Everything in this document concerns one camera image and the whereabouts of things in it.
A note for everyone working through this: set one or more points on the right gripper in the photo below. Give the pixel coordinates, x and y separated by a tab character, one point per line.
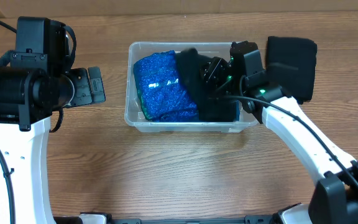
209	71

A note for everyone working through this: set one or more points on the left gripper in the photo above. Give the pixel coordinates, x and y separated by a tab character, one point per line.
82	78

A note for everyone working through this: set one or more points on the black cloth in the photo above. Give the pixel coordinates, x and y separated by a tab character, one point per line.
210	107
291	63

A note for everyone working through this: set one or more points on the blue glitter cloth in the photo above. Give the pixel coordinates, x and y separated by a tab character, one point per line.
162	97

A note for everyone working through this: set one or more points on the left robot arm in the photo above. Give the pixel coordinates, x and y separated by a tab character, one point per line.
37	78

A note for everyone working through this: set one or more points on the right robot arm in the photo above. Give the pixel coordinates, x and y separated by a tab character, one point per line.
272	89

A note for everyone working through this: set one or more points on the folded blue denim jeans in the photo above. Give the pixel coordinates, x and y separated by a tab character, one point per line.
238	111

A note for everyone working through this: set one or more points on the clear plastic storage bin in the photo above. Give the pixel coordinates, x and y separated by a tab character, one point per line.
133	114

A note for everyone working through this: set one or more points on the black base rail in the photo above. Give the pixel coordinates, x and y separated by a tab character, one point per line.
179	221

